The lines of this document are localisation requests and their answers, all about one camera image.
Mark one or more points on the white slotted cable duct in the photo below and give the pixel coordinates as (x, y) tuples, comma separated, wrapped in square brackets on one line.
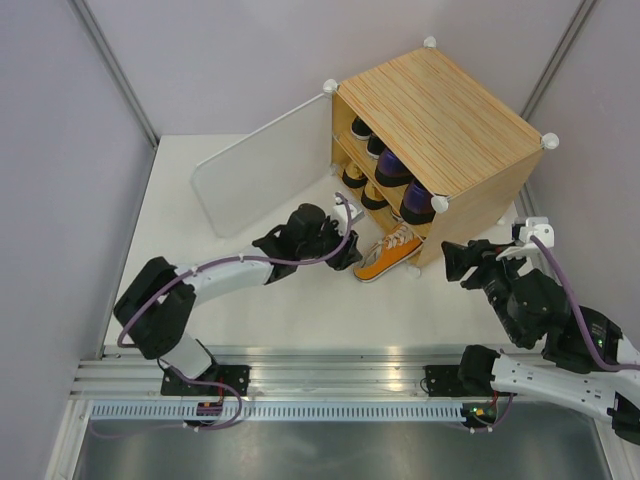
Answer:
[(304, 411)]

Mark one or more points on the wooden two-shelf shoe cabinet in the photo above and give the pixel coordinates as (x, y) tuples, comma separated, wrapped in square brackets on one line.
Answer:
[(467, 147)]

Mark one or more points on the white translucent cabinet door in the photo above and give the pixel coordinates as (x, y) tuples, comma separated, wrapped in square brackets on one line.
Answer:
[(249, 179)]

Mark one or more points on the gold heeled shoe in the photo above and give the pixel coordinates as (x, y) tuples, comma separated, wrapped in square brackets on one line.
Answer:
[(353, 177), (372, 199)]

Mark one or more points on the aluminium rail frame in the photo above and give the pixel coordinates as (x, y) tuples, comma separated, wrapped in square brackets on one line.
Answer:
[(277, 377)]

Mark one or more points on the purple loafer shoe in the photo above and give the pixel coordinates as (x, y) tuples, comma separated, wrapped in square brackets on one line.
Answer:
[(390, 172), (416, 208)]

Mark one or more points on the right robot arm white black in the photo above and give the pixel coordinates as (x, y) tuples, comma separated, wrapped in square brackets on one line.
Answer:
[(594, 366)]

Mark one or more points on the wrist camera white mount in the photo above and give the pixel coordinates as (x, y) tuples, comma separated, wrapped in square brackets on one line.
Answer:
[(345, 215), (528, 234)]

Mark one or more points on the black canvas sneaker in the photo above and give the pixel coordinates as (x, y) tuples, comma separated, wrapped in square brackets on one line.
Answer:
[(375, 146), (360, 130)]

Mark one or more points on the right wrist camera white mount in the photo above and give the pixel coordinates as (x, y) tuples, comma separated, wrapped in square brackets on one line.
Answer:
[(528, 234)]

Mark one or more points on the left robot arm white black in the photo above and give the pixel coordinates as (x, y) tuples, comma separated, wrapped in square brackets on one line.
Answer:
[(154, 310)]

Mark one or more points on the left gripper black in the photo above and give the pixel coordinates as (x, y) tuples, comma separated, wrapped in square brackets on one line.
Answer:
[(350, 257)]

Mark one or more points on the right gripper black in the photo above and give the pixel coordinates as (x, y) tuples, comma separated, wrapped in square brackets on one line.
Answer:
[(478, 253)]

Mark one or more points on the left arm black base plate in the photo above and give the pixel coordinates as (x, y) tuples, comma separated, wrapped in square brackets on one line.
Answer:
[(234, 376)]

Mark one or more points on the orange canvas sneaker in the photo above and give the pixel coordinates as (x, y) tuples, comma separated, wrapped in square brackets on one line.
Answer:
[(396, 215), (396, 247)]

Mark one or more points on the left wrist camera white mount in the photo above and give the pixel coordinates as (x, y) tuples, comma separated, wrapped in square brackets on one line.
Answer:
[(345, 215)]

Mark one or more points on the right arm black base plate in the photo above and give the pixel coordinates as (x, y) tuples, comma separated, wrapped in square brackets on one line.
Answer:
[(441, 381)]

